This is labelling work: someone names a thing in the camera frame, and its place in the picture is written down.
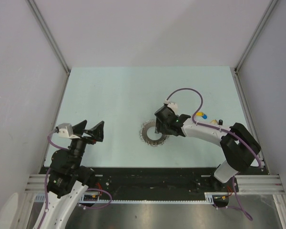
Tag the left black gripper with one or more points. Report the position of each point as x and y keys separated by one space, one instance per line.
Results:
x=97 y=132

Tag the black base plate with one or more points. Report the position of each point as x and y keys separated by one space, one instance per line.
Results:
x=137 y=183

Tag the aluminium frame post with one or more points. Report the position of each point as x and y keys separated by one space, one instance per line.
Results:
x=256 y=34
x=48 y=34

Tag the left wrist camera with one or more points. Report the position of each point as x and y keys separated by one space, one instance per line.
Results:
x=65 y=130

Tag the yellow key tag key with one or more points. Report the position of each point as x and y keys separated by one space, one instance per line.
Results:
x=201 y=114

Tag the metal disc with keyrings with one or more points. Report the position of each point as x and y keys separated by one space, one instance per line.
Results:
x=149 y=135

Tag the left aluminium frame post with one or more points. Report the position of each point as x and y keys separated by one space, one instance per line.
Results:
x=48 y=34

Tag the white slotted cable duct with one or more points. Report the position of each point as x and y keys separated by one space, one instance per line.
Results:
x=208 y=199

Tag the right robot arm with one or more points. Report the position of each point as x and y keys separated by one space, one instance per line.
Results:
x=239 y=147

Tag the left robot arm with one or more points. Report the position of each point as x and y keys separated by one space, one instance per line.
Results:
x=66 y=179

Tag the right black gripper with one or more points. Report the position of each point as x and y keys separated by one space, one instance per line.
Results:
x=159 y=124

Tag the right aluminium frame post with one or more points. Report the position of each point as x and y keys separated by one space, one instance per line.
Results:
x=256 y=34

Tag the aluminium front rail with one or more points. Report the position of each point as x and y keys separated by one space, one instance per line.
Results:
x=247 y=184

